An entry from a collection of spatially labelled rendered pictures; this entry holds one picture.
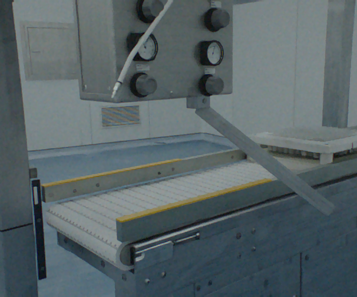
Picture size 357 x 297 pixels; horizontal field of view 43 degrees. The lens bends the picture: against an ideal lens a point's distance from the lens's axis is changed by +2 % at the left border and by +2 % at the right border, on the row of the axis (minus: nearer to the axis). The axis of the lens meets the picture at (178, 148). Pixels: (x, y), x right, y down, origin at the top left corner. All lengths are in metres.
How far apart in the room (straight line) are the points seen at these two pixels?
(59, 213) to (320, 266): 0.64
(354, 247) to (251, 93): 4.66
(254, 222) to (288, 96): 4.50
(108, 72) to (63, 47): 5.34
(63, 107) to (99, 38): 5.37
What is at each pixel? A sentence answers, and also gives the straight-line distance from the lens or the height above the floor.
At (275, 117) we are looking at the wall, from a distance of 5.52.
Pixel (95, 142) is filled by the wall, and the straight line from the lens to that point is 6.16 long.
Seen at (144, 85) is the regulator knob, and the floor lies 1.08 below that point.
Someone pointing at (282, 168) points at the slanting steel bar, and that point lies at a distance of 0.80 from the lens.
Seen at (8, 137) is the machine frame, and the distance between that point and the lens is 0.88.
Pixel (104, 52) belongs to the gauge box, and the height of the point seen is 1.13.
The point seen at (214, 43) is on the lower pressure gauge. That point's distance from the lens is 0.69.
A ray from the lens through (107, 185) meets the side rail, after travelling 0.96.
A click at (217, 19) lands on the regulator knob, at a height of 1.17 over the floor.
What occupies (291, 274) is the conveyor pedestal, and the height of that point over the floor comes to 0.63.
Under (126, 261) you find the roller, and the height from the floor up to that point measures 0.82.
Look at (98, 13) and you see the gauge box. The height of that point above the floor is 1.17.
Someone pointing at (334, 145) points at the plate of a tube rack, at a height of 0.92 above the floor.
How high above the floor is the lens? 1.11
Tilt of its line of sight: 10 degrees down
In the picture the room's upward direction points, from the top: 1 degrees counter-clockwise
